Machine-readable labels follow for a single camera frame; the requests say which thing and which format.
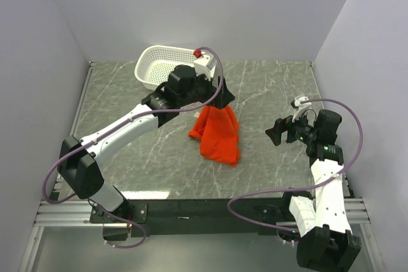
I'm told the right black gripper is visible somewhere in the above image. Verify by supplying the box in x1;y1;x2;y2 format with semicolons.
265;108;318;146

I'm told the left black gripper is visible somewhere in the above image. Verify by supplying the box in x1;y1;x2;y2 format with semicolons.
179;68;235;110

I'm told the orange t shirt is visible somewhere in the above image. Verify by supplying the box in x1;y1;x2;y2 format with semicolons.
188;106;240;167

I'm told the white perforated plastic basket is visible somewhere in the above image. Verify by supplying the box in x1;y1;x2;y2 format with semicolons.
134;45;196;90

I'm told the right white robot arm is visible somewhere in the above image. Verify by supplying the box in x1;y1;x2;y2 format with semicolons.
265;110;361;271

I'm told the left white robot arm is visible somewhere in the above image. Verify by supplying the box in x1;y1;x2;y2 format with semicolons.
58;65;235;222

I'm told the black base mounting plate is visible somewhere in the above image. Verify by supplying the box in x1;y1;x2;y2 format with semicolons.
119;196;300;241

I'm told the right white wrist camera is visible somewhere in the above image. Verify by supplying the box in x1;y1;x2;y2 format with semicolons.
291;94;312;122

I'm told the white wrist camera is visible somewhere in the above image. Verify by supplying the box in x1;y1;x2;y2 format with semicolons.
291;94;312;122
193;49;216;81

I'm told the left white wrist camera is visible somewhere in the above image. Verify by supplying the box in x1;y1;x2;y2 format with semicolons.
193;49;216;81

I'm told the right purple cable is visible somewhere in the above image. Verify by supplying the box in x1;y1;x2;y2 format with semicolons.
226;99;364;234

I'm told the purple cable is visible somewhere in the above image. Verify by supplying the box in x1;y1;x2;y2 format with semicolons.
43;47;224;250
226;99;364;234

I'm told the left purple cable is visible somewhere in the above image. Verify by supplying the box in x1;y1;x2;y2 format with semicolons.
43;47;224;250

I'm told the aluminium frame rail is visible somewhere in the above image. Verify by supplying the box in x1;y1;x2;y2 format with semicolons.
18;61;383;272

